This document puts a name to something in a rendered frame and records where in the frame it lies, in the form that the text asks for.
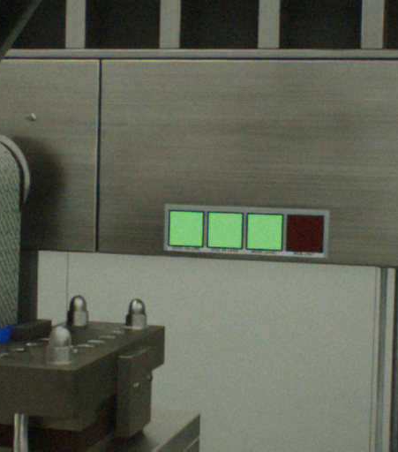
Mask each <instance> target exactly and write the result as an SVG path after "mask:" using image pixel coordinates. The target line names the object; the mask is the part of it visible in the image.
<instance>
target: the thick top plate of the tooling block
mask: <svg viewBox="0 0 398 452"><path fill-rule="evenodd" d="M66 321H67V320H66ZM66 321H65V322H66ZM65 322H62V323H59V324H56V325H54V326H52V330H53V329H54V328H57V327H63V328H65V329H67V331H68V332H70V335H71V345H72V346H73V360H74V364H72V365H47V364H45V363H44V360H45V359H46V347H47V346H48V345H49V336H50V334H51V332H50V333H47V334H44V335H40V336H37V337H35V338H33V339H29V341H26V342H20V341H9V342H7V343H2V344H0V412H2V413H14V414H24V415H34V416H35V417H45V418H65V419H75V418H76V417H78V416H79V415H80V414H81V413H83V412H85V411H88V410H89V409H91V408H93V407H94V406H95V405H97V404H98V403H101V402H102V401H104V400H105V399H108V398H110V396H112V395H114V394H115V393H116V392H117V357H118V356H119V355H121V354H123V353H125V352H127V351H129V350H132V349H134V348H136V347H138V346H140V345H143V346H153V367H152V371H153V370H154V369H156V368H157V367H159V366H160V365H164V364H165V329H166V327H165V326H155V325H148V329H128V328H124V325H126V323H112V322H98V321H89V322H90V325H86V326H71V325H66V324H65Z"/></svg>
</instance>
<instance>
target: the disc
mask: <svg viewBox="0 0 398 452"><path fill-rule="evenodd" d="M0 144H2V145H3V146H5V147H6V148H7V149H8V150H9V153H10V154H12V156H13V157H14V159H15V161H16V163H17V165H18V168H19V212H20V210H21V209H22V207H23V205H24V204H25V201H26V197H27V194H28V191H29V171H28V166H27V163H26V159H25V157H24V155H23V154H22V152H21V150H20V149H19V147H18V146H17V145H16V144H15V143H14V142H13V141H12V140H10V139H8V138H6V137H5V136H4V135H1V134H0Z"/></svg>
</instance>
